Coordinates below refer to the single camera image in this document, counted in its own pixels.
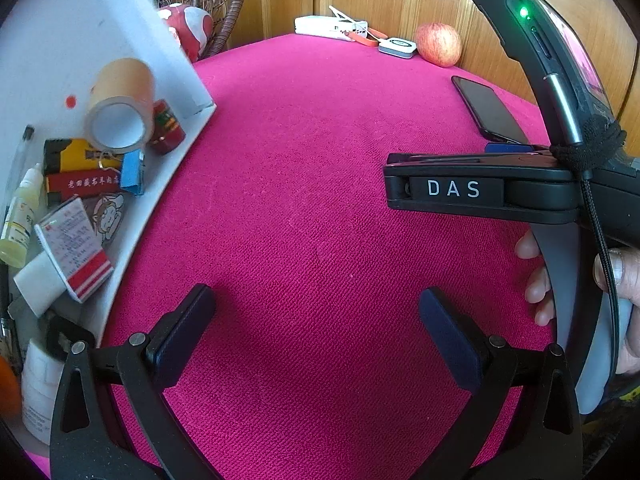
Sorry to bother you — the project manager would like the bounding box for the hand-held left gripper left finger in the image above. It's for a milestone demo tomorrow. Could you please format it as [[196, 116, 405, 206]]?
[[50, 284, 236, 480]]

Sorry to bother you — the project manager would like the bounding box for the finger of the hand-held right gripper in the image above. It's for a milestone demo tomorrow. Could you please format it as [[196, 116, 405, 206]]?
[[383, 162, 583, 226], [387, 143, 556, 166]]

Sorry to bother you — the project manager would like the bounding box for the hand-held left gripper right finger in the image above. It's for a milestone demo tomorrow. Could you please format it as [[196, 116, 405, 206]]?
[[419, 287, 583, 480]]

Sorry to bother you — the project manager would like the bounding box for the yellow dropper bottle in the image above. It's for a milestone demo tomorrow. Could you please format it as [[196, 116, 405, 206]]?
[[0, 162, 43, 268]]

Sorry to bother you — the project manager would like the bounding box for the white tray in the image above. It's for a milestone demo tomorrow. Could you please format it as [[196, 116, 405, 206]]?
[[0, 0, 218, 456]]

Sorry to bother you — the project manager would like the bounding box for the person's right hand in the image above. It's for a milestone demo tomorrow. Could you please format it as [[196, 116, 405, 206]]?
[[515, 230, 640, 376]]

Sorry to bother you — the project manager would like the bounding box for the black smartphone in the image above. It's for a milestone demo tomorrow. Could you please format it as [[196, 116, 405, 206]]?
[[451, 75, 531, 145]]

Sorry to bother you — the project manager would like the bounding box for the red apple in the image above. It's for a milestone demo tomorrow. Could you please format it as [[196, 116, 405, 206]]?
[[415, 22, 462, 68]]

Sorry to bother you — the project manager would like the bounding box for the white red medicine box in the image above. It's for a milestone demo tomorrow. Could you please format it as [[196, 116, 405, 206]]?
[[34, 197, 115, 303]]

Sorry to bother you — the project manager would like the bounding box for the white grey button device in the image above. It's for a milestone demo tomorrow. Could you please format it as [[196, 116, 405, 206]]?
[[378, 36, 418, 59]]

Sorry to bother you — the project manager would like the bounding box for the white eraser block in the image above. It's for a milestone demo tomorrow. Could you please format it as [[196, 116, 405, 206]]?
[[12, 252, 66, 318]]

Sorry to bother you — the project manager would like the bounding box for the white bottle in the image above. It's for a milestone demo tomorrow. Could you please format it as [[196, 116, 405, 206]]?
[[20, 337, 68, 443]]

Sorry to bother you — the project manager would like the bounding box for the small blue box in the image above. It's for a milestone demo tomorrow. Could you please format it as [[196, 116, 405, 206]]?
[[120, 150, 147, 196]]

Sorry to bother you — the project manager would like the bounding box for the pink tablecloth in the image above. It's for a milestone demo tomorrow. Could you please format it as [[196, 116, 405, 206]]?
[[22, 32, 586, 480]]

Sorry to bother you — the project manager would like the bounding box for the small red jar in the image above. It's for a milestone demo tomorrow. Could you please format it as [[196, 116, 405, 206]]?
[[148, 100, 187, 156]]

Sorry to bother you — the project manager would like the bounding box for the yellow black box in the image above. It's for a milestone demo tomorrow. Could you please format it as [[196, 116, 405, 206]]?
[[42, 138, 126, 176]]

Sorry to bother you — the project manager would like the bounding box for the clear pen black cap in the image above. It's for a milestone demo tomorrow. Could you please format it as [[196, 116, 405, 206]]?
[[7, 126, 36, 196]]

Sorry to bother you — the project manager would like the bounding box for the brown tape roll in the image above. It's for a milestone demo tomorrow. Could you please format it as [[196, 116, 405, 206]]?
[[84, 58, 156, 152]]

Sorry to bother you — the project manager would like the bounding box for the round red white pillow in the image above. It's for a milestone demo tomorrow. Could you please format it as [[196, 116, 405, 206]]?
[[157, 3, 213, 63]]

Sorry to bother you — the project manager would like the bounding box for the brown wicker hanging chair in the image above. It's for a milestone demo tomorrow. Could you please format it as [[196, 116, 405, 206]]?
[[135, 0, 253, 61]]

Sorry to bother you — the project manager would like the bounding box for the orange strap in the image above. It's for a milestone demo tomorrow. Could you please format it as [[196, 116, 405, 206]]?
[[350, 30, 388, 48]]

